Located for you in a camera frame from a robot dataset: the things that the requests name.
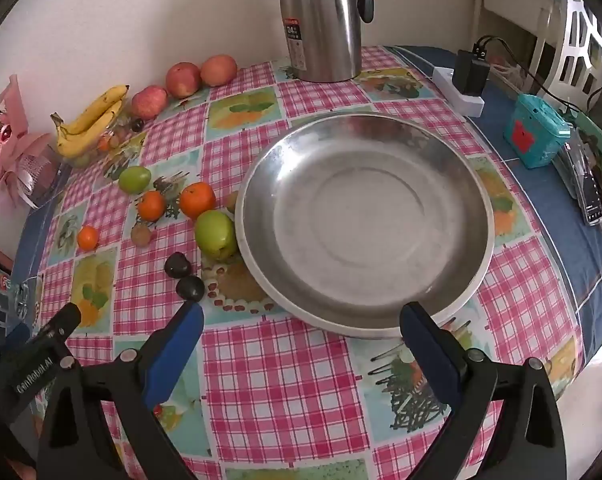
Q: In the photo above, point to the red apple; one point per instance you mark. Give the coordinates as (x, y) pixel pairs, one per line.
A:
(219, 70)
(183, 79)
(149, 102)

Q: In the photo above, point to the yellow banana bunch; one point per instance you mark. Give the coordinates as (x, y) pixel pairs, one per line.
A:
(88, 125)

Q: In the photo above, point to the white plastic chair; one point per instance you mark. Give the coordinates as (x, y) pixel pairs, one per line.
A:
(560, 60)

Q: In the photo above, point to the round green jujube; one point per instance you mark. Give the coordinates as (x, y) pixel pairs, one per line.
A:
(216, 234)

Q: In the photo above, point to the white power strip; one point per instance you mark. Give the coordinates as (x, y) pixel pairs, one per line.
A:
(461, 102)

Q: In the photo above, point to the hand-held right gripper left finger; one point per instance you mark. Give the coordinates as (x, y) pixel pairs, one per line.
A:
(176, 350)

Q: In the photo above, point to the medium orange mandarin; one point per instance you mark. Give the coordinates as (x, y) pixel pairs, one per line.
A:
(151, 205)

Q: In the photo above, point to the pink checked tablecloth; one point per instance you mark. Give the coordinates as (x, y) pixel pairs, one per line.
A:
(261, 370)

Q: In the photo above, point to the large orange mandarin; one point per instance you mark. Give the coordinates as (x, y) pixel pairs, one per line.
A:
(197, 200)

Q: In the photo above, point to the black power adapter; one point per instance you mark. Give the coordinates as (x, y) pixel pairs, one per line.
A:
(470, 75)

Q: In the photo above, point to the small orange mandarin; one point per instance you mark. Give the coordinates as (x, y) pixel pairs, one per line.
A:
(87, 238)

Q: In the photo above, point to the pink plastic bag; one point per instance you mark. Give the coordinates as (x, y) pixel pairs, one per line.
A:
(503, 66)

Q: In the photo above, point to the stainless steel thermos jug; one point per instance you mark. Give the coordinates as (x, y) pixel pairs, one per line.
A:
(321, 20)

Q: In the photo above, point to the clear glass mug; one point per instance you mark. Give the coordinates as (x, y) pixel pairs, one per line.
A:
(3, 290)

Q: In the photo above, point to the white wooden furniture frame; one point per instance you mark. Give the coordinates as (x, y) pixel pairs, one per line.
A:
(542, 35)

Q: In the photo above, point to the dark plum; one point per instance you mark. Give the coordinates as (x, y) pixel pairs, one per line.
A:
(190, 287)
(177, 265)

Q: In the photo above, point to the clear plastic bag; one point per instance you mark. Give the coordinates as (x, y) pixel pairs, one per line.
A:
(110, 144)

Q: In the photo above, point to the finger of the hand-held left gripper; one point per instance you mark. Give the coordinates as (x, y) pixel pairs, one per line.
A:
(61, 320)

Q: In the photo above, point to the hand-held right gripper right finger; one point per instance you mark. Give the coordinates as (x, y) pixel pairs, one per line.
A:
(431, 355)

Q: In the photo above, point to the dark grape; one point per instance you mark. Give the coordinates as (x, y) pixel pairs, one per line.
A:
(138, 124)

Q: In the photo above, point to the teal tin box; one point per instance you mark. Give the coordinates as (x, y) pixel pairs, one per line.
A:
(536, 135)

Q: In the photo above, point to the large stainless steel basin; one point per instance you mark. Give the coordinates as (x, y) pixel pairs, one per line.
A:
(366, 220)

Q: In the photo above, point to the pink flower bouquet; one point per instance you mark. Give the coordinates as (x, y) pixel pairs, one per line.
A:
(11, 160)

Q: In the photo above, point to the oval green mango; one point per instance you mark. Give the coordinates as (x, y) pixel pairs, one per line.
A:
(134, 179)

